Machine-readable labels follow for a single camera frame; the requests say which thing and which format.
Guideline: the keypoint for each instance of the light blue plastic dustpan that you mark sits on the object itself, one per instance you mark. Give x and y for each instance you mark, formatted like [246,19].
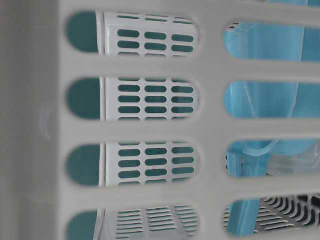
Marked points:
[260,100]

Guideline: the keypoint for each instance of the white plastic shopping basket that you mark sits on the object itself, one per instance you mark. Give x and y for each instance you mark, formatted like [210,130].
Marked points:
[37,131]

